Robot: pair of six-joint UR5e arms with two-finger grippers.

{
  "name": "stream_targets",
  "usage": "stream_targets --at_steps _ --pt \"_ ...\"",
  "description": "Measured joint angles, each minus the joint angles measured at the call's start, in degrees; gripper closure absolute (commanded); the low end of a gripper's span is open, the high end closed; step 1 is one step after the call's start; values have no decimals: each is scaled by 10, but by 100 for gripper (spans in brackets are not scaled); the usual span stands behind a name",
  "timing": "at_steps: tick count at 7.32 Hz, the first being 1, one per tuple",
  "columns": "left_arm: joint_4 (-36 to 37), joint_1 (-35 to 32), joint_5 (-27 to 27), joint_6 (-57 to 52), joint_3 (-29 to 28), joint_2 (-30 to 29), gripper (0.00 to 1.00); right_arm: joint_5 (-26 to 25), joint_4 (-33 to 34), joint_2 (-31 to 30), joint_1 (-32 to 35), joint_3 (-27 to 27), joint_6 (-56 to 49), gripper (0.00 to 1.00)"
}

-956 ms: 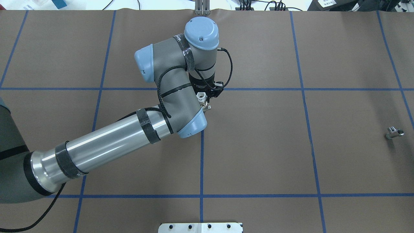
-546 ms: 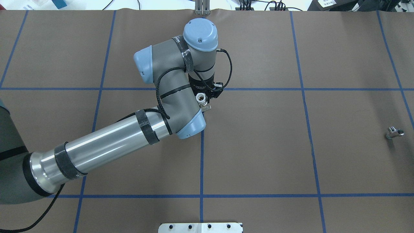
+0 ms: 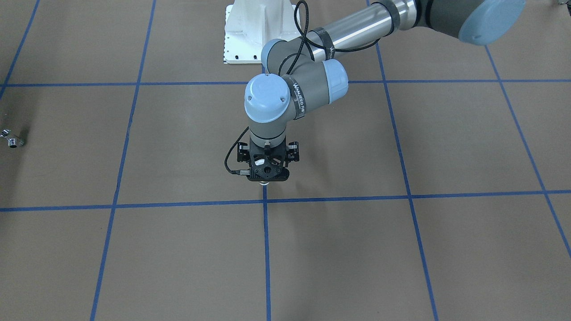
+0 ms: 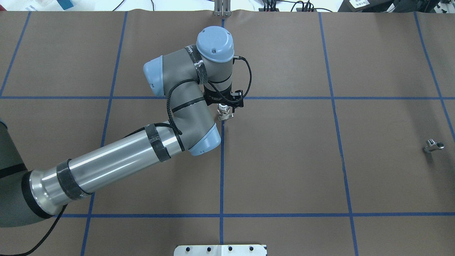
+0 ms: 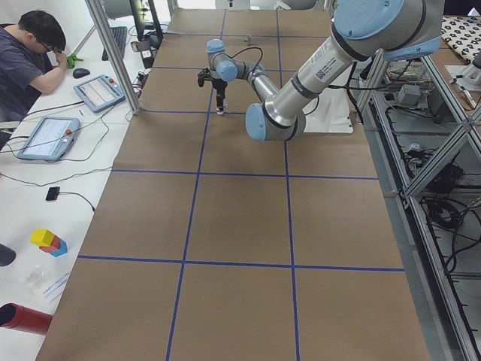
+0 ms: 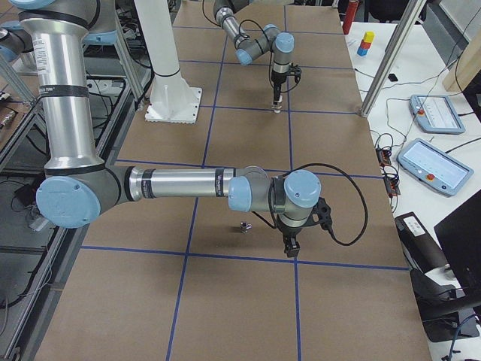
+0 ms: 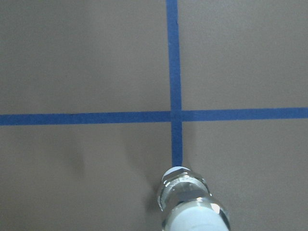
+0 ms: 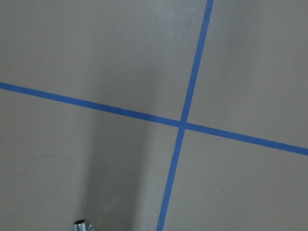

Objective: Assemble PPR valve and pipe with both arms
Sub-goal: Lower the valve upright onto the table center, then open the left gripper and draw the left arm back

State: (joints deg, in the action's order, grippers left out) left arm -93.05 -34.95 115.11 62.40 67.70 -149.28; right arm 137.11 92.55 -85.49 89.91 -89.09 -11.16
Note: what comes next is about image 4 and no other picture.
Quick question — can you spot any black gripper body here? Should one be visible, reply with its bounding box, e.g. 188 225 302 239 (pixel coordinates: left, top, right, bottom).
204 89 232 106

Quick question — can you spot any chrome metal valve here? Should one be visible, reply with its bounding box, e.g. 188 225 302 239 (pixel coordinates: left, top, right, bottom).
423 139 445 154

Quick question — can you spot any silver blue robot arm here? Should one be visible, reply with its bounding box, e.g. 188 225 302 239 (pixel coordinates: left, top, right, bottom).
0 26 245 228

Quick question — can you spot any white metal mounting plate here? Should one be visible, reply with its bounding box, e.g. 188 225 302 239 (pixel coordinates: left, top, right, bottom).
173 244 268 256

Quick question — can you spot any blue wooden block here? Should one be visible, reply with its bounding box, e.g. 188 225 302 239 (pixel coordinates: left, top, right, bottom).
57 0 75 10

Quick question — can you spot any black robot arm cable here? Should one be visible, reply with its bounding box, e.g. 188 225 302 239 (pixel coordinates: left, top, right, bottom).
0 55 252 256

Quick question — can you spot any aluminium frame post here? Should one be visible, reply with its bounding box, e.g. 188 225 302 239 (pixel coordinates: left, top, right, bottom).
213 0 232 17

